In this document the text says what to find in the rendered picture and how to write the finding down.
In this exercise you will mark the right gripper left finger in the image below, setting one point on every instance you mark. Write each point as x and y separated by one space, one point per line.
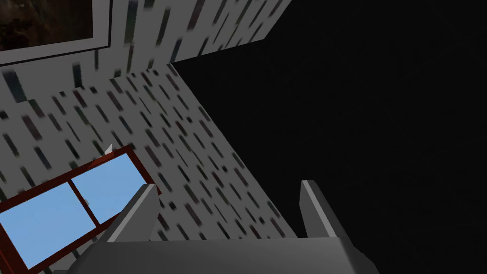
135 217

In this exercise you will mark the white framed dark picture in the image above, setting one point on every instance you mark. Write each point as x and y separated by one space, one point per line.
42 23

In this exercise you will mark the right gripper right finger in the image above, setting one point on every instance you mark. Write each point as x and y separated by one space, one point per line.
317 217

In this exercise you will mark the red framed window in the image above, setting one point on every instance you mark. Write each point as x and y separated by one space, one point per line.
57 217

